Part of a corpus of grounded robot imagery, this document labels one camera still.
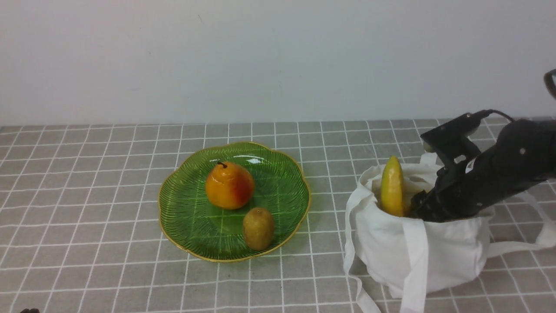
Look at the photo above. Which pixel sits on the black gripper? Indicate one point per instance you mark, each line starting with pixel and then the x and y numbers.
pixel 483 181

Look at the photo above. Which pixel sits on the yellow banana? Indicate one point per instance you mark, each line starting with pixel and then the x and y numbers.
pixel 392 200

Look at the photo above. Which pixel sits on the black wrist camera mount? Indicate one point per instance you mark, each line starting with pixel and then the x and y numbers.
pixel 450 141

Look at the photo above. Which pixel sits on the white cloth tote bag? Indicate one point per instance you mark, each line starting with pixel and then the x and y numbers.
pixel 414 257

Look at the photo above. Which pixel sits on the orange pear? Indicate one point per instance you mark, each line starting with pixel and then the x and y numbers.
pixel 229 186

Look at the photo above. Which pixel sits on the brown kiwi fruit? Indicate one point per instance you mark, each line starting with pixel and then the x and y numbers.
pixel 258 228

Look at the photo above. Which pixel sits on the green glass plate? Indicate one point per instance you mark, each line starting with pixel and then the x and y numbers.
pixel 192 223

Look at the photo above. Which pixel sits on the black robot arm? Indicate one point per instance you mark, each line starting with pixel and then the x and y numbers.
pixel 533 142

